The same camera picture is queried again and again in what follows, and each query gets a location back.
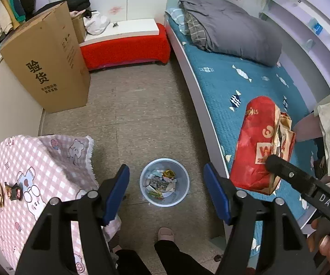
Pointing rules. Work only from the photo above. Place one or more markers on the dusty pink cloth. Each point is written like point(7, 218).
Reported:
point(308, 129)

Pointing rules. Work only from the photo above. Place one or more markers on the grey duvet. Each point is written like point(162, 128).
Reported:
point(228, 25)

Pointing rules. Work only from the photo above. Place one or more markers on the pile of crumpled wrappers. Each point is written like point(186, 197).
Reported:
point(159, 186)

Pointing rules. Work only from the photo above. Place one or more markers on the red paper bag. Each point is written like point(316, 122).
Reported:
point(254, 149)

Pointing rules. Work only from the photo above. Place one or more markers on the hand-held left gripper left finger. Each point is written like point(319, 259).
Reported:
point(119, 186)

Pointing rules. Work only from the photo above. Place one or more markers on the light blue waste bin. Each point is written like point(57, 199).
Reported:
point(183, 189)

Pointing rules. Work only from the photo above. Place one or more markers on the white plastic bag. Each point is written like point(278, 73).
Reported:
point(96, 24)

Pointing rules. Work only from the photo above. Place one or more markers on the large cardboard box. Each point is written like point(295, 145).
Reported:
point(53, 71)

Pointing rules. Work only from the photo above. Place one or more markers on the brown paper wrapper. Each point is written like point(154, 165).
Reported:
point(0, 194)

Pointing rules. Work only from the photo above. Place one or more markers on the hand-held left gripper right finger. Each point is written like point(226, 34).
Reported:
point(213, 186)

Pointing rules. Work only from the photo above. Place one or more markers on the bed with blue printed sheet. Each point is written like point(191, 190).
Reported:
point(225, 86)

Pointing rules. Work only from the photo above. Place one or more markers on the person's right leg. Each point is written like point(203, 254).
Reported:
point(176, 257)

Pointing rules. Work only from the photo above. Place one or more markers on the dark snack wrapper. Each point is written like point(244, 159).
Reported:
point(14, 192)

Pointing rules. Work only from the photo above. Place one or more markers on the red covered bench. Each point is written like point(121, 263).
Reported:
point(124, 48)

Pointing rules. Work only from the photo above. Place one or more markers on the small blue box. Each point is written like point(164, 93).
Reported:
point(318, 28)

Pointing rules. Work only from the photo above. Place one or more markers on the pink checked tablecloth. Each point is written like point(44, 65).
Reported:
point(38, 160)

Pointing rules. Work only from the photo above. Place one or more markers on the hanging clothes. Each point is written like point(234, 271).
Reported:
point(10, 11)

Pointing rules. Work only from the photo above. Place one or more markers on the lilac wall shelf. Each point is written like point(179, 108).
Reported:
point(297, 14)

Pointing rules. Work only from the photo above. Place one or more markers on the beige slipper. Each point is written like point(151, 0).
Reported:
point(166, 234)

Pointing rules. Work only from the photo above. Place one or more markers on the light blue checked pillow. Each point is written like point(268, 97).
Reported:
point(176, 15)

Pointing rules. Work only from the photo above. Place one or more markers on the dark plaid blanket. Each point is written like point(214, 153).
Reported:
point(196, 30)

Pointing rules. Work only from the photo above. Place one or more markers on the pale pink butterfly sticker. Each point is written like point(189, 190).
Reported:
point(115, 10)

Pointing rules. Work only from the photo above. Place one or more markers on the black clothes pile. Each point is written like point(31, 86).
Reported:
point(79, 3)

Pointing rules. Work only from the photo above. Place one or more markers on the person's leg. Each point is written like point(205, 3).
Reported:
point(127, 263)
point(176, 257)

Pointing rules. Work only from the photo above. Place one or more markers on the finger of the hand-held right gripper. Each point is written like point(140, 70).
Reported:
point(288, 173)

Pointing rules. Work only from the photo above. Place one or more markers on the cream floor cabinet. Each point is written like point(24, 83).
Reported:
point(10, 114)

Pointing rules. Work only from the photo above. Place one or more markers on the person's left leg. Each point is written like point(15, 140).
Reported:
point(127, 263)

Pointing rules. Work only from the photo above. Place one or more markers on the small cardboard box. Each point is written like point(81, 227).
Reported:
point(79, 30)

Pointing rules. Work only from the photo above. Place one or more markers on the person's right hand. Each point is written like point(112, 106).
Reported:
point(312, 242)

